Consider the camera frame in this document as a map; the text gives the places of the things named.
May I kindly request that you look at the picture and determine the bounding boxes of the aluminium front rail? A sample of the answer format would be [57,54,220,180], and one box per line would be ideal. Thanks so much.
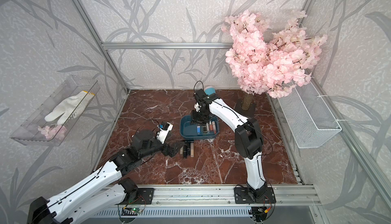
[138,184,321,207]

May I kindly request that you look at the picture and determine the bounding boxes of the white wire mesh basket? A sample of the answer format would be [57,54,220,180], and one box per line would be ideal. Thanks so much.
[278,83,342,149]

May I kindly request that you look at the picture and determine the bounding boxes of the circuit board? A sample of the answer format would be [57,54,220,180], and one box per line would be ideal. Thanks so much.
[248,207,271,223]
[120,207,145,216]

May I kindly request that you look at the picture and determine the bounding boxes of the clear acrylic wall shelf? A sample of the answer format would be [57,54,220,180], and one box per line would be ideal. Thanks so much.
[10,75,100,147]

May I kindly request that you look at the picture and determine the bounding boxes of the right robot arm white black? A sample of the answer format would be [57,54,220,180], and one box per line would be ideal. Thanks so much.
[193,89,267,195]

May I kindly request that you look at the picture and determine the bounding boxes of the white cotton glove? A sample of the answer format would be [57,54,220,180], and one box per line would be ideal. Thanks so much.
[44,91,95,125]

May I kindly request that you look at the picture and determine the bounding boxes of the right circuit board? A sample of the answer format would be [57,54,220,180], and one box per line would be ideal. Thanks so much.
[248,207,271,223]

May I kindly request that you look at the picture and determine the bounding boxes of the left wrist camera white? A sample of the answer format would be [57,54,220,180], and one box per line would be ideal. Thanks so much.
[156,122,173,144]

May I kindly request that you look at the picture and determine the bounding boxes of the tan lipstick tube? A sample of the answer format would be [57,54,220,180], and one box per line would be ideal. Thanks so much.
[190,142,194,157]

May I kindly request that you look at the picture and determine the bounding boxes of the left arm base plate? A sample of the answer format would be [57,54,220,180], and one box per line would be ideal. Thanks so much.
[120,188,155,205]

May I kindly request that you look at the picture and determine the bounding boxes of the pink artificial blossom tree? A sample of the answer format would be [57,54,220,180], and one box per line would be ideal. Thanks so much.
[222,10,328,115]

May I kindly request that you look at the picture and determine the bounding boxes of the pink flower on shelf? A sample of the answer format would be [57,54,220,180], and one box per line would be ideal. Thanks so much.
[37,125,67,140]

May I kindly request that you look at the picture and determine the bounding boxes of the left circuit board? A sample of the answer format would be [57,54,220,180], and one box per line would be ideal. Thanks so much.
[120,207,145,216]

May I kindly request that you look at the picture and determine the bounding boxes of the teal plastic storage box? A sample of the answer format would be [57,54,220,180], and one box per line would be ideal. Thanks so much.
[180,115,220,141]

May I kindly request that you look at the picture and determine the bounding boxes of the light pink lipstick tube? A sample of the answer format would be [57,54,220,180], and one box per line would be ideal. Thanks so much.
[212,121,217,134]

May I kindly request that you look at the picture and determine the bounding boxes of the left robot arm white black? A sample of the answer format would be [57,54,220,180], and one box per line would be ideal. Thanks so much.
[26,129,185,224]

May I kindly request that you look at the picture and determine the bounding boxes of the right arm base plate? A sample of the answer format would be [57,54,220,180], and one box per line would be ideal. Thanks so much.
[234,184,276,205]

